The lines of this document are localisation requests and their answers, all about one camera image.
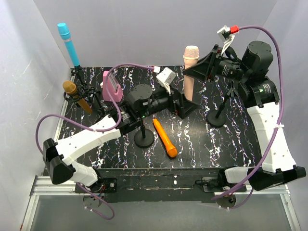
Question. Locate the orange microphone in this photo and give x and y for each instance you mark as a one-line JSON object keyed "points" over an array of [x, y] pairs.
{"points": [[170, 148]]}

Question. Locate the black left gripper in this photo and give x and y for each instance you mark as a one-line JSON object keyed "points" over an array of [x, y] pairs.
{"points": [[176, 103]]}

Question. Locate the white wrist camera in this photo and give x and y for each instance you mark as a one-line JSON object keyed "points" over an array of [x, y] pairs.
{"points": [[165, 78], [227, 35]]}

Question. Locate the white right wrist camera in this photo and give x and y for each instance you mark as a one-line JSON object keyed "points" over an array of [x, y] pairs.
{"points": [[227, 35]]}

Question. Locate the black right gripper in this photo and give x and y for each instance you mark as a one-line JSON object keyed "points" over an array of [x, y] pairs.
{"points": [[212, 64]]}

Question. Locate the black round-base stand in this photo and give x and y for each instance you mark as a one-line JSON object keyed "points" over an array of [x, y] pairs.
{"points": [[144, 137], [216, 118]]}

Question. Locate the gold microphone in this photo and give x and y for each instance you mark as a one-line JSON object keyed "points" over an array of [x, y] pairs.
{"points": [[73, 94]]}

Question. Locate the black tripod shock-mount stand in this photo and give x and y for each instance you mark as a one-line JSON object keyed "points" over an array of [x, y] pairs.
{"points": [[94, 107]]}

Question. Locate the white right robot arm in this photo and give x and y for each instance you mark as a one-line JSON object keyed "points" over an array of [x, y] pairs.
{"points": [[260, 97]]}

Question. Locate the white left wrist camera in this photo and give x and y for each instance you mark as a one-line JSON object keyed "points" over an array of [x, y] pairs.
{"points": [[165, 78]]}

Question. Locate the cream pink microphone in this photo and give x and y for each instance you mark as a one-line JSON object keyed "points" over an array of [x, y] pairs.
{"points": [[191, 56]]}

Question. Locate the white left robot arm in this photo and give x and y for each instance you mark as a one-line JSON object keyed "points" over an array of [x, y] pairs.
{"points": [[60, 156]]}

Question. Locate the pink metronome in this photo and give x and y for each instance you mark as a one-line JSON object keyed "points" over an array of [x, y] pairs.
{"points": [[111, 88]]}

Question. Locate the black front mounting rail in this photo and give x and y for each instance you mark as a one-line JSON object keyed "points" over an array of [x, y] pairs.
{"points": [[158, 184]]}

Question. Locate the blue microphone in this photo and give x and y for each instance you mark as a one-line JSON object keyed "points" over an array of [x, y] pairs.
{"points": [[64, 33]]}

